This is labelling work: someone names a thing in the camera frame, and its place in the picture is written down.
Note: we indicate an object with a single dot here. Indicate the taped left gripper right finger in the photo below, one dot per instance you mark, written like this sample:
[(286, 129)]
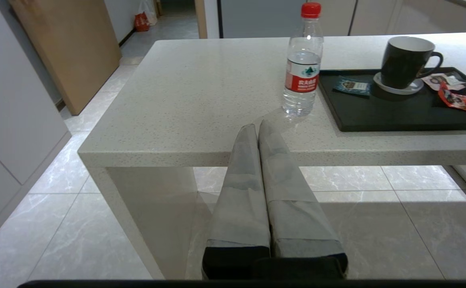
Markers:
[(296, 216)]

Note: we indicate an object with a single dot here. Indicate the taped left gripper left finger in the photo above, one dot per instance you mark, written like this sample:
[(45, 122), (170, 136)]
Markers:
[(240, 208)]

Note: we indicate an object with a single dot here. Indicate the clear water bottle red cap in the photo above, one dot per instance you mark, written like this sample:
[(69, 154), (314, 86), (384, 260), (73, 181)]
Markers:
[(301, 80)]

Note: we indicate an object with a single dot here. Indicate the teal tea bag packet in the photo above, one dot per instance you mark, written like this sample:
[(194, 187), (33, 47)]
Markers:
[(352, 86)]

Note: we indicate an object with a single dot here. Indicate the black rectangular serving tray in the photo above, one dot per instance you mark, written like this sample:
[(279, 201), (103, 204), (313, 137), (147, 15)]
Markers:
[(400, 112)]

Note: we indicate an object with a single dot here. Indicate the white round saucer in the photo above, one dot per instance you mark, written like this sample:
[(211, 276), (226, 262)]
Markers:
[(380, 86)]

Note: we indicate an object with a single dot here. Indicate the black mug white inside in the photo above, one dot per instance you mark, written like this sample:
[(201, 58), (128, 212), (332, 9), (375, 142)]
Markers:
[(402, 64)]

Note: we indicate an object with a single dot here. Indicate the red coffee sachet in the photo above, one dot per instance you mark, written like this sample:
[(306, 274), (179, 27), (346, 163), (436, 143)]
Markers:
[(454, 98)]

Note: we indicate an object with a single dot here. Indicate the beige coffee sachet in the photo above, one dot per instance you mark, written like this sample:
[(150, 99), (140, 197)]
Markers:
[(446, 80)]

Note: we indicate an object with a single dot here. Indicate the grey cabinet door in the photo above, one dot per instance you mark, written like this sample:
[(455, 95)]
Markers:
[(376, 16), (336, 16)]

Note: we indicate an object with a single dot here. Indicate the red plastic bag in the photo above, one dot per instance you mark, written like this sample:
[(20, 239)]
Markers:
[(141, 22)]

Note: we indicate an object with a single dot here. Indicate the brown wooden door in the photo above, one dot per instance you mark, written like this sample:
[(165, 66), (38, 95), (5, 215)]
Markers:
[(68, 52)]

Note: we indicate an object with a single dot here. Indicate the grey drawer cabinet front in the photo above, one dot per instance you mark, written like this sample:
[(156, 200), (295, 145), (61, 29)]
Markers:
[(436, 16)]

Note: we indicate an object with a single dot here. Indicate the white shoe cabinet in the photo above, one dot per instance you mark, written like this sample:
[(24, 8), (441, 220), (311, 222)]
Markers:
[(12, 120)]

